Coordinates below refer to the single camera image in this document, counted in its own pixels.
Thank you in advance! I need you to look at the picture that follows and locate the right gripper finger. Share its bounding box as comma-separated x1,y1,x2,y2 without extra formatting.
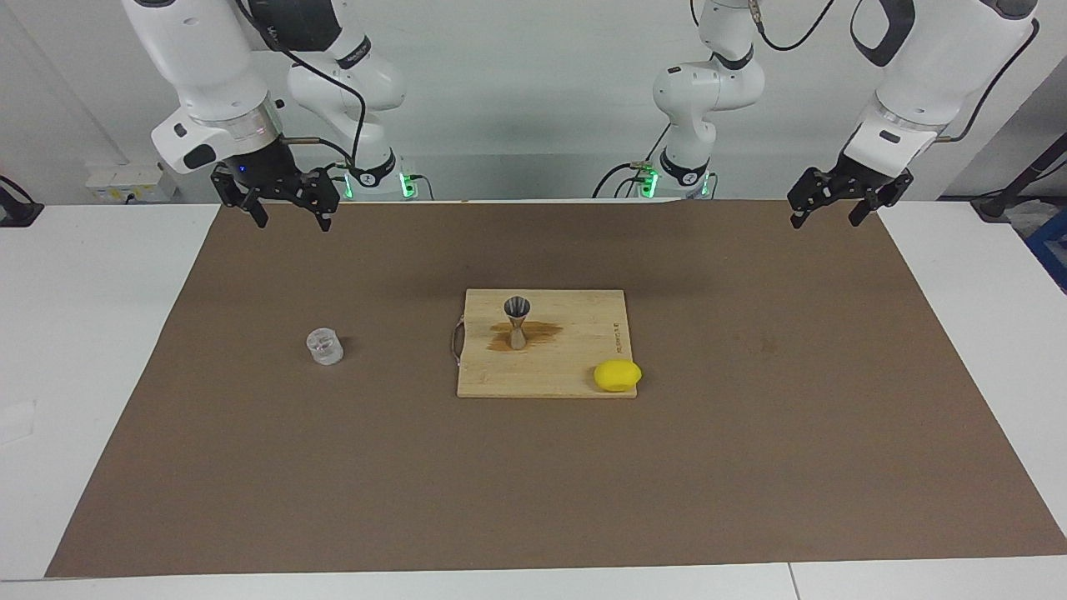
211,171,269,230
302,169,341,233

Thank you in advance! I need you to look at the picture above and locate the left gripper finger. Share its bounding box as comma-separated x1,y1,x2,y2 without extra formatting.
849,187,908,228
789,169,836,230

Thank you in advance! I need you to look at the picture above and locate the small clear glass cup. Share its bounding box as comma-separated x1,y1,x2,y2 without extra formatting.
305,327,344,366

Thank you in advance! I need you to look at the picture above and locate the steel cocktail jigger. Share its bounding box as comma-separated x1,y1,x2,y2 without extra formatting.
503,296,532,351

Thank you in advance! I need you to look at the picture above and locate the black stand leg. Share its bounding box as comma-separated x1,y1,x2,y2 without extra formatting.
971,133,1067,222

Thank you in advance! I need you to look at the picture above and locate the yellow lemon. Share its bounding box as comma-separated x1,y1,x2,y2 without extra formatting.
594,360,644,393

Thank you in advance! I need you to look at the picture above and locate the wooden cutting board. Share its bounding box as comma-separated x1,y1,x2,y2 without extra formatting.
451,289,639,399

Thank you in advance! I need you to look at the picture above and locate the brown table mat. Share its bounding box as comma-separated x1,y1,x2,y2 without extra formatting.
46,198,1067,578

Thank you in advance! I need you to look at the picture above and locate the black right base cable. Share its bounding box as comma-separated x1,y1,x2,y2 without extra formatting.
315,161,351,201

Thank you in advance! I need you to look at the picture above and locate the black base cable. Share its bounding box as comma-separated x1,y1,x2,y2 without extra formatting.
315,161,351,201
593,125,672,199

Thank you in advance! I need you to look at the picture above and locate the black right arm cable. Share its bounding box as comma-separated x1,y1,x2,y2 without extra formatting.
233,0,368,172

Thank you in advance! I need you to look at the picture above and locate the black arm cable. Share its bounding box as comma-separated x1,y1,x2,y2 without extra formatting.
749,0,1043,143
233,0,368,172

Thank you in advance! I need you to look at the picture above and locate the white wall socket box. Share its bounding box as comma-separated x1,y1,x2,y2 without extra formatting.
86,162,178,203

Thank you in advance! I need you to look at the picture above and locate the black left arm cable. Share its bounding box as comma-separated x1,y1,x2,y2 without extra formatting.
749,0,1043,143

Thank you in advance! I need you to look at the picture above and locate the black left base cable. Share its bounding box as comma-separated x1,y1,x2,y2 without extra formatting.
593,125,672,199

